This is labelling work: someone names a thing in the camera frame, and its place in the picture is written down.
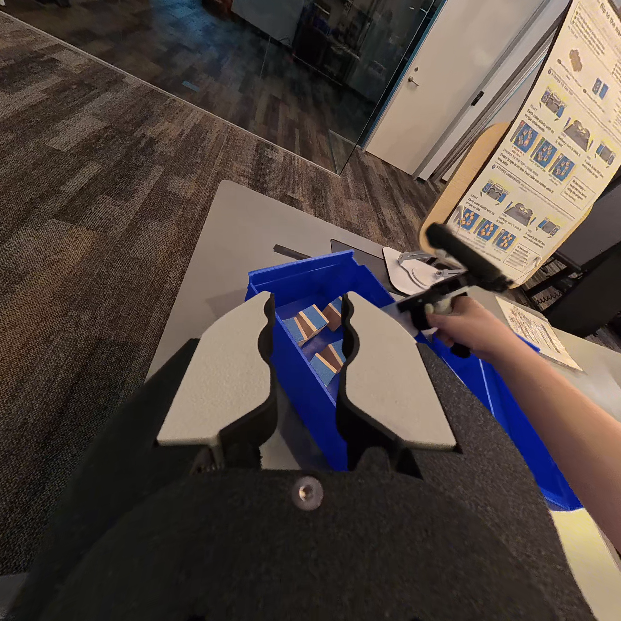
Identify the person's right forearm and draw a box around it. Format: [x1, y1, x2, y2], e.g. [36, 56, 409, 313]
[487, 335, 621, 554]

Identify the glass partition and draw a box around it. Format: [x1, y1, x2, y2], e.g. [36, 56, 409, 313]
[146, 0, 447, 176]

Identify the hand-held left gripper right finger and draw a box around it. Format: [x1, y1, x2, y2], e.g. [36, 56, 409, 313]
[336, 291, 458, 469]

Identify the black tablet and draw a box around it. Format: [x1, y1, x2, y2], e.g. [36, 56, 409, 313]
[330, 238, 390, 284]

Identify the white door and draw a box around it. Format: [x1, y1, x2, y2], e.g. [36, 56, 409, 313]
[363, 0, 569, 178]

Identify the rounded wooden board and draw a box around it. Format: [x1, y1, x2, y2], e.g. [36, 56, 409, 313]
[419, 121, 516, 255]

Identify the white stand base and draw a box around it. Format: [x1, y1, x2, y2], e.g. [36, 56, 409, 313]
[382, 245, 452, 297]

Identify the printed paper sheet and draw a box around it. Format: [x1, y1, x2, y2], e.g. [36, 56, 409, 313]
[495, 296, 584, 372]

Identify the person's right hand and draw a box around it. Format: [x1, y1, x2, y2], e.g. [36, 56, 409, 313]
[423, 295, 507, 364]

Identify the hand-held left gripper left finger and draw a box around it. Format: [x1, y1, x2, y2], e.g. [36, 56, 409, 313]
[156, 291, 278, 469]

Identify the illustrated instruction poster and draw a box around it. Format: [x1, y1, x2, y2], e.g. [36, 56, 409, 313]
[444, 0, 621, 288]

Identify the blue plastic bin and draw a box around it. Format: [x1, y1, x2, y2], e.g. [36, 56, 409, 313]
[245, 250, 583, 511]

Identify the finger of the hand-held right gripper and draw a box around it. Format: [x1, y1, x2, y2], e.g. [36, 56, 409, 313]
[380, 302, 419, 339]

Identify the black cabinet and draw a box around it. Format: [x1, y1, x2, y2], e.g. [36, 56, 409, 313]
[526, 182, 621, 343]

